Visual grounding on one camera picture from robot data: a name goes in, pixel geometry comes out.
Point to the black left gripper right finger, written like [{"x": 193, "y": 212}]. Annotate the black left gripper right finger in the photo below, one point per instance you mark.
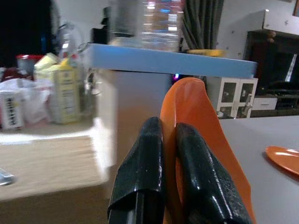
[{"x": 205, "y": 182}]

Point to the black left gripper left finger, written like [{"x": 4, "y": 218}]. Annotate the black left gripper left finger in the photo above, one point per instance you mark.
[{"x": 140, "y": 175}]

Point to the orange plastic plate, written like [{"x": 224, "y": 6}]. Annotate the orange plastic plate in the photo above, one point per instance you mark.
[
  {"x": 194, "y": 105},
  {"x": 285, "y": 158}
]

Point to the white glass-door cabinet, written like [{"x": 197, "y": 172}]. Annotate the white glass-door cabinet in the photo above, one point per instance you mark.
[{"x": 236, "y": 98}]

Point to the light wooden board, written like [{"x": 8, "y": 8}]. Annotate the light wooden board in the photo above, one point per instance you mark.
[{"x": 51, "y": 163}]

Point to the clear glass jar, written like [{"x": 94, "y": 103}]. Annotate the clear glass jar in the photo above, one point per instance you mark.
[{"x": 90, "y": 98}]

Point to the white drawer unit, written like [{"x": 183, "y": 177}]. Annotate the white drawer unit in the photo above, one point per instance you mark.
[{"x": 265, "y": 103}]

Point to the yellow paper carton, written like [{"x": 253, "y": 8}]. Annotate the yellow paper carton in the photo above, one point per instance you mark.
[{"x": 66, "y": 93}]

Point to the blue shelf board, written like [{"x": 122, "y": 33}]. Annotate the blue shelf board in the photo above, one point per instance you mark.
[{"x": 163, "y": 61}]

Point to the white plastic bag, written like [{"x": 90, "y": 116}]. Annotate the white plastic bag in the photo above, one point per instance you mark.
[{"x": 35, "y": 102}]

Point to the yellow bowl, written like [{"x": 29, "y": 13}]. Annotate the yellow bowl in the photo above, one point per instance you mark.
[{"x": 208, "y": 52}]

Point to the dark wooden tv cabinet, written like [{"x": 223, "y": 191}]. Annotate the dark wooden tv cabinet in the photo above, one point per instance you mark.
[{"x": 273, "y": 60}]

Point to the white box black print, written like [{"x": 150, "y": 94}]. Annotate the white box black print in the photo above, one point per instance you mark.
[{"x": 10, "y": 109}]

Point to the black box device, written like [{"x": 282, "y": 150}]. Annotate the black box device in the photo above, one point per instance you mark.
[{"x": 100, "y": 32}]

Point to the clear plastic bottle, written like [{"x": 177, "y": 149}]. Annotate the clear plastic bottle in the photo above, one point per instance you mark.
[{"x": 161, "y": 25}]

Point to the red lidded jar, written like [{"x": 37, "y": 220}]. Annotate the red lidded jar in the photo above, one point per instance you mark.
[{"x": 29, "y": 64}]

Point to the grey green curtain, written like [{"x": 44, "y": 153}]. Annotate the grey green curtain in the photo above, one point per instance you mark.
[{"x": 201, "y": 23}]

